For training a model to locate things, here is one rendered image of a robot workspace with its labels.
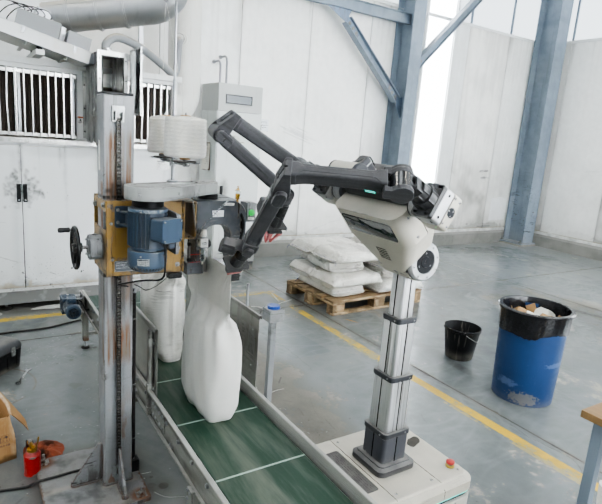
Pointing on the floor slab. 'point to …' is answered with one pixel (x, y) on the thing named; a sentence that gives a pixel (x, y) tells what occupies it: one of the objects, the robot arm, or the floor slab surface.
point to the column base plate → (88, 480)
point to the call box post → (270, 360)
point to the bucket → (461, 339)
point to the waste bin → (529, 350)
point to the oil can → (32, 459)
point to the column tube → (106, 131)
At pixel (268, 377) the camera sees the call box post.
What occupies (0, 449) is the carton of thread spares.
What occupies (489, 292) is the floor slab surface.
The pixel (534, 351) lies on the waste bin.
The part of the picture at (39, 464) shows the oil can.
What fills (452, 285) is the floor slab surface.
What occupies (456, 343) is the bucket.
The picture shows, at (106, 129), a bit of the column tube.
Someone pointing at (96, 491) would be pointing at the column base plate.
